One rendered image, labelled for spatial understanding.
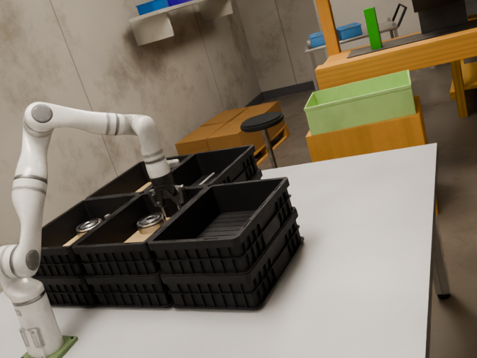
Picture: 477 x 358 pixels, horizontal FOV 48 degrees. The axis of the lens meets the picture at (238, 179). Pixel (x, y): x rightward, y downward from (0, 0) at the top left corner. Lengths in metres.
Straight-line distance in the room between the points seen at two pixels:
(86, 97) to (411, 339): 3.65
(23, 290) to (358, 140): 2.14
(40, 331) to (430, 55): 2.81
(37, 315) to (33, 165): 0.42
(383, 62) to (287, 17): 4.14
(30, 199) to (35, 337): 0.38
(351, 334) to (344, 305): 0.12
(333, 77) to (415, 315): 2.53
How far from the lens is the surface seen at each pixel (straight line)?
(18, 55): 4.10
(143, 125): 1.73
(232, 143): 4.83
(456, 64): 4.93
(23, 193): 1.61
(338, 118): 3.18
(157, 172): 1.78
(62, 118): 1.68
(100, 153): 4.51
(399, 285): 1.47
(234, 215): 1.81
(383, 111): 3.16
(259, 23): 7.80
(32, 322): 1.64
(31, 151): 1.70
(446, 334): 2.44
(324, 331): 1.36
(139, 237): 1.90
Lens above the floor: 1.49
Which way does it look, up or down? 18 degrees down
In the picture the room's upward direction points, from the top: 17 degrees counter-clockwise
